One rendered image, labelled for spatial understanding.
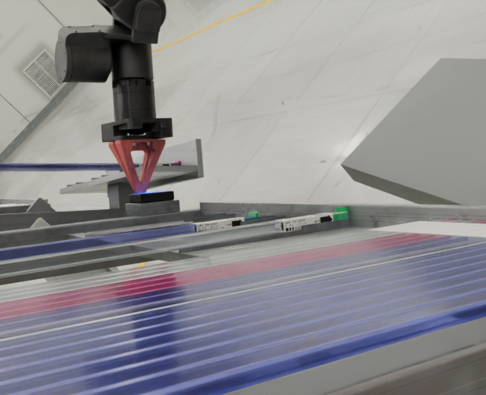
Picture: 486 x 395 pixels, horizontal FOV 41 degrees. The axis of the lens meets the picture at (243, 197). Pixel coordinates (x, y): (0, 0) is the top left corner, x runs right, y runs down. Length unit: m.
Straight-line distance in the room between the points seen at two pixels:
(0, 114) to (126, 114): 7.58
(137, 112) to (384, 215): 0.40
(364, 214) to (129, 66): 0.40
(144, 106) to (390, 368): 0.74
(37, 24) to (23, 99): 0.95
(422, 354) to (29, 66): 8.46
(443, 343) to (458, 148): 0.68
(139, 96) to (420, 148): 0.39
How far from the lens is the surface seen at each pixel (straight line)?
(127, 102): 0.90
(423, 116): 1.00
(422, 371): 0.20
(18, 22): 8.71
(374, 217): 0.64
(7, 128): 8.46
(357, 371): 0.19
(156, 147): 0.91
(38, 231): 0.84
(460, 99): 0.98
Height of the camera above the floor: 1.07
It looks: 24 degrees down
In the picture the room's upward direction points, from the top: 44 degrees counter-clockwise
